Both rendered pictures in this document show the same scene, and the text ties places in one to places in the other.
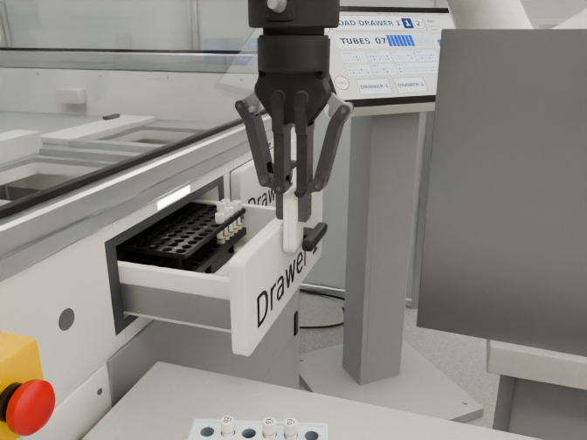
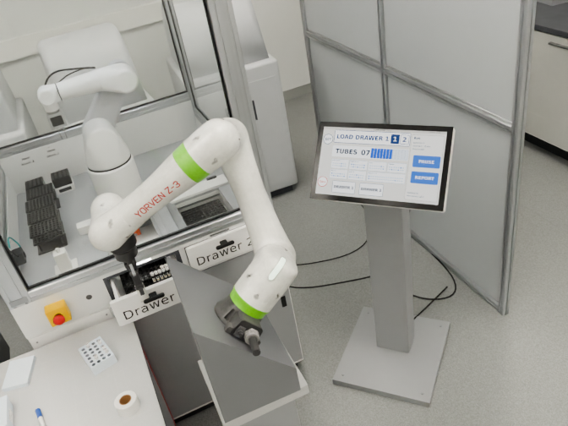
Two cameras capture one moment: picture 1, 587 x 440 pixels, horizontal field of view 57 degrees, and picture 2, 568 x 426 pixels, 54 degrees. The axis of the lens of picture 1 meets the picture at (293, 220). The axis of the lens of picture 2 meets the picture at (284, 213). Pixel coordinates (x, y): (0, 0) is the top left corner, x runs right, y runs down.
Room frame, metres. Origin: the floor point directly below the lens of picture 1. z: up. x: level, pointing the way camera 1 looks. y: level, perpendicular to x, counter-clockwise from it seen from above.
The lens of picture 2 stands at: (0.12, -1.54, 2.15)
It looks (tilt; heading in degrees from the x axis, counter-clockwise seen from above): 33 degrees down; 54
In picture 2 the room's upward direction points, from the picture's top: 11 degrees counter-clockwise
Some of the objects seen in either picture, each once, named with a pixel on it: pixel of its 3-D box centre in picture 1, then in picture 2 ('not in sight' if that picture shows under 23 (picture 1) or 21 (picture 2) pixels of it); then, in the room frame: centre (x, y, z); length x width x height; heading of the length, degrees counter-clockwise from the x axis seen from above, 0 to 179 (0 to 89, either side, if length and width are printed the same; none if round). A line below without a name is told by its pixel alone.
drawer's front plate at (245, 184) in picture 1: (267, 182); (223, 246); (0.96, 0.05, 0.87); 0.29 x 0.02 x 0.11; 162
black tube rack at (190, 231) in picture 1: (145, 242); (143, 269); (0.68, 0.20, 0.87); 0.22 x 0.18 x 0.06; 72
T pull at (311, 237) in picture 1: (306, 235); (153, 296); (0.61, -0.01, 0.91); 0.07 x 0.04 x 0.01; 162
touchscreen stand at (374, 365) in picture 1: (386, 248); (387, 275); (1.53, -0.28, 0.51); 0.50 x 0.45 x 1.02; 24
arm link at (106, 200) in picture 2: not in sight; (110, 215); (0.58, -0.01, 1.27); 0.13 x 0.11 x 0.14; 61
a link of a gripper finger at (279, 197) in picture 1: (274, 195); not in sight; (0.59, 0.02, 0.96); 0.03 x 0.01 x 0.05; 72
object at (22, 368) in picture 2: not in sight; (19, 373); (0.14, 0.20, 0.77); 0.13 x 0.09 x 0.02; 58
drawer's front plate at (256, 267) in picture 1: (285, 257); (154, 298); (0.62, 0.01, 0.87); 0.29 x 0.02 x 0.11; 162
